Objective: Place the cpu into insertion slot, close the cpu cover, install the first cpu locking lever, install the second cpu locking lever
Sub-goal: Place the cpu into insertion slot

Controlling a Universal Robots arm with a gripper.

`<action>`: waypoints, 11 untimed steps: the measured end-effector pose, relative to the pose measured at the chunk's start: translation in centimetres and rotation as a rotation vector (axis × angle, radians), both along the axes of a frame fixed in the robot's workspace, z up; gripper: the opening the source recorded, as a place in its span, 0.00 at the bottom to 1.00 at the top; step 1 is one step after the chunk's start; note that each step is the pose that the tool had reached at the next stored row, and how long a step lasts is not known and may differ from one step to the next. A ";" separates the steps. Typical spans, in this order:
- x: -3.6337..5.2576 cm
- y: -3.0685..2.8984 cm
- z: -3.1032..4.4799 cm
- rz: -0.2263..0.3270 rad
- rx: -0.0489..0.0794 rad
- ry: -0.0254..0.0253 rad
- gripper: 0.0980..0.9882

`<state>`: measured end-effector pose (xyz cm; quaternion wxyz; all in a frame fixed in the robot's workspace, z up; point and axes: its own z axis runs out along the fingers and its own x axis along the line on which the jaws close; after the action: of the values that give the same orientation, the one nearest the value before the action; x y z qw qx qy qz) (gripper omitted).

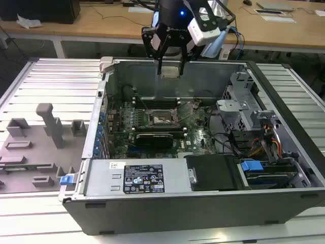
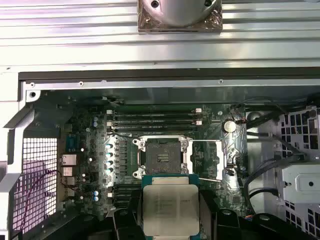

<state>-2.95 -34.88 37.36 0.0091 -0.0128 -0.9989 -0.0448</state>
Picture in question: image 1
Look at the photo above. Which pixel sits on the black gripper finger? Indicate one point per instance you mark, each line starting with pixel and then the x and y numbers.
pixel 183 54
pixel 145 38

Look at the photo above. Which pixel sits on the silver square CPU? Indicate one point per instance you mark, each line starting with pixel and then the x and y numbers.
pixel 170 72

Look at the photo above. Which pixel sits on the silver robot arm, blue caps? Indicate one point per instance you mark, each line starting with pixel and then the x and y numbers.
pixel 214 47

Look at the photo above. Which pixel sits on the black RAM slot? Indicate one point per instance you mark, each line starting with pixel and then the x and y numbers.
pixel 160 132
pixel 152 99
pixel 160 128
pixel 152 103

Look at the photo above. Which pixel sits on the CPU socket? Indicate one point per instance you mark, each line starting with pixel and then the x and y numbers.
pixel 158 118

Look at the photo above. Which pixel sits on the blue expansion slot clip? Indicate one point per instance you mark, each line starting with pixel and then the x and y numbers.
pixel 102 116
pixel 96 151
pixel 97 141
pixel 100 131

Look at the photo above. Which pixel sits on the black power adapter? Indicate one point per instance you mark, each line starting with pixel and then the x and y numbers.
pixel 129 4

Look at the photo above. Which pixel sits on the white power adapter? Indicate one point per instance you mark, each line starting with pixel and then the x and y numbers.
pixel 224 54

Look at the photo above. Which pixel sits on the wooden desk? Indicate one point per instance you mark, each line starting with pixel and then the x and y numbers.
pixel 101 28

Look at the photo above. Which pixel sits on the gray case release latch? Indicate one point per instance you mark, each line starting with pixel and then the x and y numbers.
pixel 106 64

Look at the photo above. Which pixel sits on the black cylindrical part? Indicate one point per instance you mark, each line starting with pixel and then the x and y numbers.
pixel 127 92

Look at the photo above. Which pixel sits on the silver metal drive cage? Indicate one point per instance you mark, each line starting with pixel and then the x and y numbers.
pixel 236 109

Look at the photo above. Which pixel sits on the black computer mouse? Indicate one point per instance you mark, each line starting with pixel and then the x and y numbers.
pixel 247 2

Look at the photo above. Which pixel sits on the green motherboard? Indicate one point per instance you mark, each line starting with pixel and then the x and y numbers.
pixel 195 134

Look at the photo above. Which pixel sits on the black graphics card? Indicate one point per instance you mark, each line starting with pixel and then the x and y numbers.
pixel 153 141

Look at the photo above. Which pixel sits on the black computer tower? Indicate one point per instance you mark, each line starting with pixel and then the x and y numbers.
pixel 45 10

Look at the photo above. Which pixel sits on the gray laptop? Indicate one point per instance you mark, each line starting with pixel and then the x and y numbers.
pixel 275 5

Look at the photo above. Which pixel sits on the crumpled white paper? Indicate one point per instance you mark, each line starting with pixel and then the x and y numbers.
pixel 26 22

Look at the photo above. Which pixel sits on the black plastic shroud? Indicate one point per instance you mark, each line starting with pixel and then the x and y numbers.
pixel 210 172

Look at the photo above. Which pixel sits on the silver power supply with label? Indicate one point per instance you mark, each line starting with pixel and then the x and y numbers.
pixel 101 178

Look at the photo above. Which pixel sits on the gray parts rack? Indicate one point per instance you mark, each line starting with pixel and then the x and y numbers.
pixel 38 142

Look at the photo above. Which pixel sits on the black open PC case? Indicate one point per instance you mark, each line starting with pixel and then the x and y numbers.
pixel 177 216

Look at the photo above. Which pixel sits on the blue plastic latch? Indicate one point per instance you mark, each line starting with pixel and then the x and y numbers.
pixel 65 180

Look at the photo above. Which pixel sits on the green RAM stick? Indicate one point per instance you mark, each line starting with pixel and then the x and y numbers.
pixel 25 167

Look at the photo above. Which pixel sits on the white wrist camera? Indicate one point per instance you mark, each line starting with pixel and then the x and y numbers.
pixel 203 34

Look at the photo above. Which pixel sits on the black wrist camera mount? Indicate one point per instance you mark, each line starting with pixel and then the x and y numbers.
pixel 204 11

